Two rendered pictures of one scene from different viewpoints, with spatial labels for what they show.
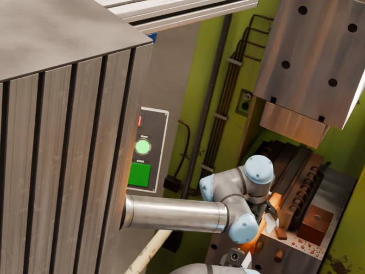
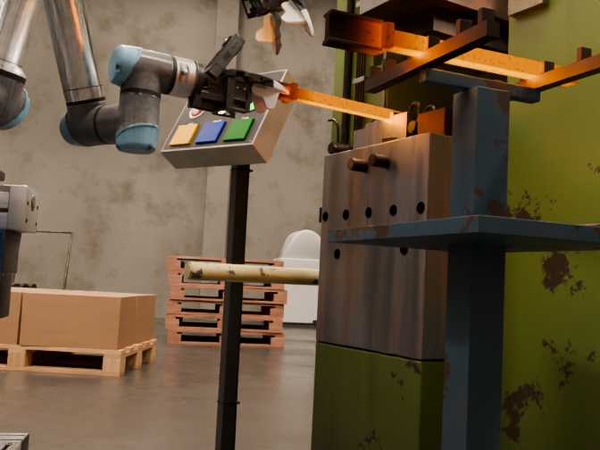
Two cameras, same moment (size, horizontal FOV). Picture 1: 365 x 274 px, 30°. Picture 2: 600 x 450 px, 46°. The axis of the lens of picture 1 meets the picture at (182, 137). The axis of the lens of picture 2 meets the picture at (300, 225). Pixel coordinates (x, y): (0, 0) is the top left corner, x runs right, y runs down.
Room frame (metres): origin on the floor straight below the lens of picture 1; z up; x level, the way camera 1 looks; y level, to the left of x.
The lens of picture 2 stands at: (0.52, -1.25, 0.61)
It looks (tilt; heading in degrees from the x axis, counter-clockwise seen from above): 4 degrees up; 41
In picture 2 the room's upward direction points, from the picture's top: 3 degrees clockwise
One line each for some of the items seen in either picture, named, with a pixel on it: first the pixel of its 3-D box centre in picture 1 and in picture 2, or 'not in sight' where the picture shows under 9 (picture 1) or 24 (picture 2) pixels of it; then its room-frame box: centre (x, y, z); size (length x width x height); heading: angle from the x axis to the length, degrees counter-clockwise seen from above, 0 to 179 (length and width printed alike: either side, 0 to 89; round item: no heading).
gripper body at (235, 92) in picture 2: not in sight; (219, 89); (1.44, -0.22, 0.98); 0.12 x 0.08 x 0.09; 162
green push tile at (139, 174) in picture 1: (138, 174); (239, 130); (1.82, 0.12, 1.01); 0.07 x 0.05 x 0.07; 97
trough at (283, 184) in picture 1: (290, 175); not in sight; (2.04, -0.42, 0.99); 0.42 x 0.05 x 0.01; 162
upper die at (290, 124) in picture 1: (309, 98); (451, 4); (2.04, -0.39, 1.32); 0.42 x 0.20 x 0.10; 162
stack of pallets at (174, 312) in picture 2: not in sight; (224, 300); (5.05, 3.57, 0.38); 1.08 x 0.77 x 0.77; 139
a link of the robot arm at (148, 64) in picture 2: not in sight; (141, 70); (1.29, -0.17, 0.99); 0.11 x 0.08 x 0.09; 162
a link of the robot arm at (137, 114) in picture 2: not in sight; (131, 123); (1.29, -0.16, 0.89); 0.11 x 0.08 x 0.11; 99
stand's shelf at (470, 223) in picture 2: not in sight; (476, 238); (1.48, -0.77, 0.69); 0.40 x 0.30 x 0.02; 64
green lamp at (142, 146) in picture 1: (142, 147); not in sight; (1.87, 0.12, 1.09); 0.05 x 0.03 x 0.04; 72
